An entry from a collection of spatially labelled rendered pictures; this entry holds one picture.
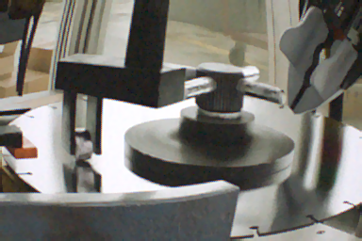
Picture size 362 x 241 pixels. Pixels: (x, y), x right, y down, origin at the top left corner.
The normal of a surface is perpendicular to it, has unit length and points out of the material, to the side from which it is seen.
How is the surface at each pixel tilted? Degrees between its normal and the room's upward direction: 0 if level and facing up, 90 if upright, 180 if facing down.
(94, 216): 90
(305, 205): 0
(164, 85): 90
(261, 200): 0
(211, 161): 5
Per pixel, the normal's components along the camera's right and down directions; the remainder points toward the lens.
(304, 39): 0.63, 0.60
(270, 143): 0.15, -0.95
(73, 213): 0.55, 0.24
